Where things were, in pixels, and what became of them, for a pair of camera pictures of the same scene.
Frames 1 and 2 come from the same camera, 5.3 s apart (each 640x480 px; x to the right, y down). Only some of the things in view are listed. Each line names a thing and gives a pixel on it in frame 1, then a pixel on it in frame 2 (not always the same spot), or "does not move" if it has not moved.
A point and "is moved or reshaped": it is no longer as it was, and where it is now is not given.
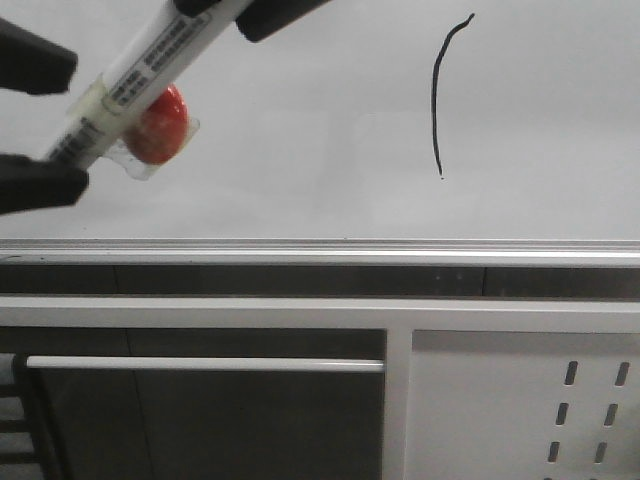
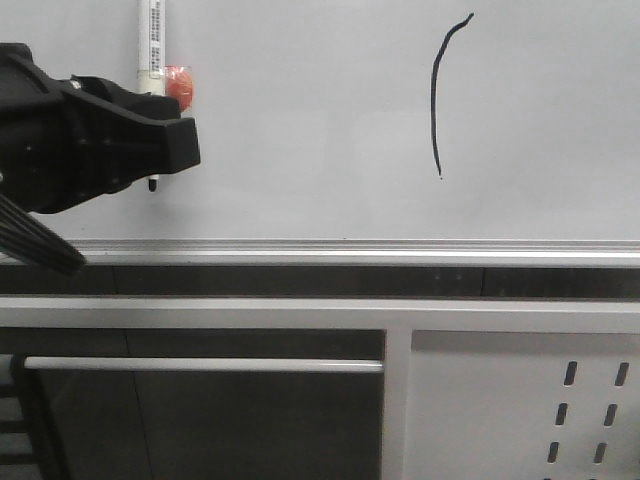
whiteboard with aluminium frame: [372, 133] does not move
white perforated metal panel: [523, 405] does not move
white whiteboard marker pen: [104, 109] is moved or reshaped
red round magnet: [160, 128] is moved or reshaped
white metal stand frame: [397, 316] does not move
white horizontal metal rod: [209, 364] does not move
